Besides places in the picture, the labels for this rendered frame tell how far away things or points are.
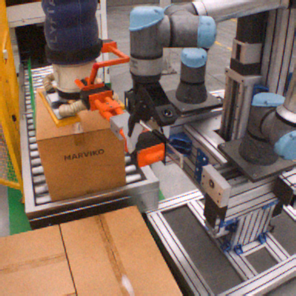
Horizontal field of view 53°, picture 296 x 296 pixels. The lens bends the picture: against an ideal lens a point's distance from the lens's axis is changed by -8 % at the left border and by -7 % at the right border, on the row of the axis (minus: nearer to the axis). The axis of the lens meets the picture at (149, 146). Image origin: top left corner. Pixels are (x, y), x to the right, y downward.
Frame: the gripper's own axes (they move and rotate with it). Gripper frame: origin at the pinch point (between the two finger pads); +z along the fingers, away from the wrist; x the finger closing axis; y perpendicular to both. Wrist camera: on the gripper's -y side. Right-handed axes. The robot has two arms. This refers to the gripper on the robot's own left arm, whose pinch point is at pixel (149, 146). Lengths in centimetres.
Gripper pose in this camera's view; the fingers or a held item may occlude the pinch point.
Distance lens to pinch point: 83.2
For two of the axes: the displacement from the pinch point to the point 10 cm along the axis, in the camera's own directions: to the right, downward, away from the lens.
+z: -0.1, 8.2, 5.7
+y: -4.9, -5.0, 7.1
